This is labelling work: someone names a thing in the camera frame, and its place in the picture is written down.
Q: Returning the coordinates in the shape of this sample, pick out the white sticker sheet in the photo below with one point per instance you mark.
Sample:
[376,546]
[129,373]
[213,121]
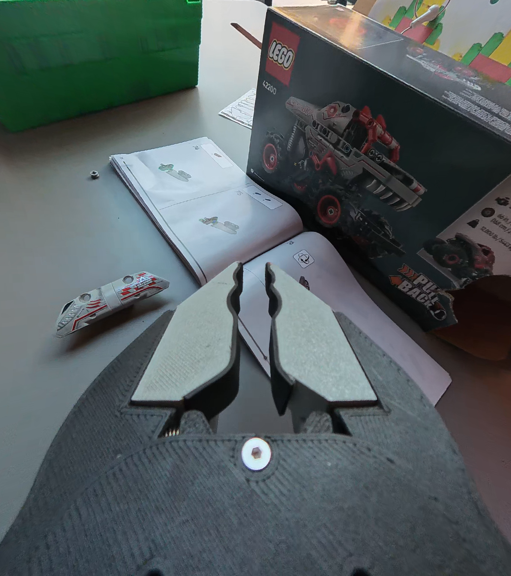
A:
[239,110]

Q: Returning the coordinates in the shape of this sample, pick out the white pen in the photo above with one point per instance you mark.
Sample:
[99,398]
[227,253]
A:
[426,16]

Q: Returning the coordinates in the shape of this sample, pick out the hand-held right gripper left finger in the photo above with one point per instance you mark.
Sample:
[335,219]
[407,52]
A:
[192,351]

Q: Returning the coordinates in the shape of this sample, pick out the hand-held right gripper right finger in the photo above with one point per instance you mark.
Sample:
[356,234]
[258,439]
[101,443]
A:
[318,355]

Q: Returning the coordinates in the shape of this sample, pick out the open instruction booklet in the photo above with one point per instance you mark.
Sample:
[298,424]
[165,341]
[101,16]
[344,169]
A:
[201,202]

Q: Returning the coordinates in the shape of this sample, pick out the brick picture poster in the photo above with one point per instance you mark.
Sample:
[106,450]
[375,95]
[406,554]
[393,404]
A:
[498,54]

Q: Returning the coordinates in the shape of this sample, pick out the black toy truck set box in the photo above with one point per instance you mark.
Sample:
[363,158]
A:
[372,112]

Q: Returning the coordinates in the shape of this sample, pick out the brown flat strip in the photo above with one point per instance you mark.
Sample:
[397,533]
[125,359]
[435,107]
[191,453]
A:
[246,34]

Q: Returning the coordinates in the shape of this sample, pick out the grey red-striped brick panel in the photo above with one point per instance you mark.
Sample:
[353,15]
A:
[111,297]

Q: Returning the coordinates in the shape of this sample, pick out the green plastic bin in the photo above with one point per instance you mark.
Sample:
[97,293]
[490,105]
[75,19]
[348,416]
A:
[80,58]

